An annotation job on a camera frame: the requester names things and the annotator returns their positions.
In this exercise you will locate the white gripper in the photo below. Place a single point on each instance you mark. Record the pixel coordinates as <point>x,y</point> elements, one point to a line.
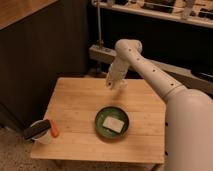
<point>115,78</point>

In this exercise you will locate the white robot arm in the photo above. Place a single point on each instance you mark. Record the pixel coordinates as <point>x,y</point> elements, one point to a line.
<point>188,143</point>

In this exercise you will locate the green round plate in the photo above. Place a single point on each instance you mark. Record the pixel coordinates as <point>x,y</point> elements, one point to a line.
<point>114,112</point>

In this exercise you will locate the white sponge block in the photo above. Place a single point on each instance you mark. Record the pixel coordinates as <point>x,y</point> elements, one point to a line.
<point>113,124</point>

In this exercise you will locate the wooden table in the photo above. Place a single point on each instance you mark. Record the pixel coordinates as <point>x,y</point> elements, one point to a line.
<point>73,107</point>

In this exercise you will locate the metal shelf rack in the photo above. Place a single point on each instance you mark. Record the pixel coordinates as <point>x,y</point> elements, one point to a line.
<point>166,66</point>

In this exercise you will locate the orange carrot toy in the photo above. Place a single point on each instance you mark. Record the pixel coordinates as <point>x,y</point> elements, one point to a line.
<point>54,129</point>

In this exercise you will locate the dark wooden cabinet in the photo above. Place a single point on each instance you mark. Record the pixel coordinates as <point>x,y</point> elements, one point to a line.
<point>34,53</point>

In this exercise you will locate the white cup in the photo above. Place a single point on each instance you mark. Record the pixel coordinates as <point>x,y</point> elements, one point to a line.
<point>44,138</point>

